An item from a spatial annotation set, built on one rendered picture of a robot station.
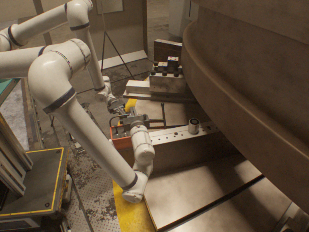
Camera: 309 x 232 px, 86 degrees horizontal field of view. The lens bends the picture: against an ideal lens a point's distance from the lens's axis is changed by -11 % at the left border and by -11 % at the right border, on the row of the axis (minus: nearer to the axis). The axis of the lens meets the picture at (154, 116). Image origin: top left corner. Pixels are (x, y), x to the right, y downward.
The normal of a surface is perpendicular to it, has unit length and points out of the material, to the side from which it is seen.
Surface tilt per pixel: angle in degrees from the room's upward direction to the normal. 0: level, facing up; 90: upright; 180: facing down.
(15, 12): 90
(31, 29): 88
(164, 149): 90
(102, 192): 0
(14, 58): 44
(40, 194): 0
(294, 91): 90
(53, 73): 52
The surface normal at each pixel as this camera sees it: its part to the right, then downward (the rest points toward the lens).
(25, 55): -0.26, -0.15
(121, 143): 0.25, 0.70
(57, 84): 0.76, -0.13
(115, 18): 0.56, 0.52
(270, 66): -0.93, 0.23
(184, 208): 0.00, -0.77
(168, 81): -0.14, 0.63
